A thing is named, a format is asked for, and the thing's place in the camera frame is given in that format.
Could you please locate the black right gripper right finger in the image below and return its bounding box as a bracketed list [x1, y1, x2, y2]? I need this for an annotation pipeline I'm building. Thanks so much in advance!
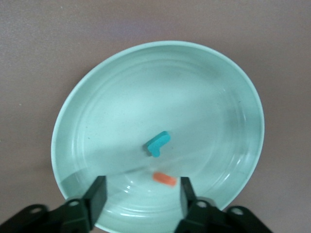
[174, 176, 270, 233]

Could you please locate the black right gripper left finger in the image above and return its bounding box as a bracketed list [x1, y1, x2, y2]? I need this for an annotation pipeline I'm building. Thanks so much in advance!
[0, 176, 108, 233]

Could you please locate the orange foam letter e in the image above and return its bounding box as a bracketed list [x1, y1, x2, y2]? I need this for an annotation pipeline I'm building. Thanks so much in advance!
[152, 171, 177, 187]

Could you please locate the teal foam letter r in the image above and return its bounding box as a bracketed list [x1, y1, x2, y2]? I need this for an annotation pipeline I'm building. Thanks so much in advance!
[145, 131, 172, 158]

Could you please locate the light green plate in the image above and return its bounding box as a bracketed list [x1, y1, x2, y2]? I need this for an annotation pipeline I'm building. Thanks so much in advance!
[51, 40, 265, 231]

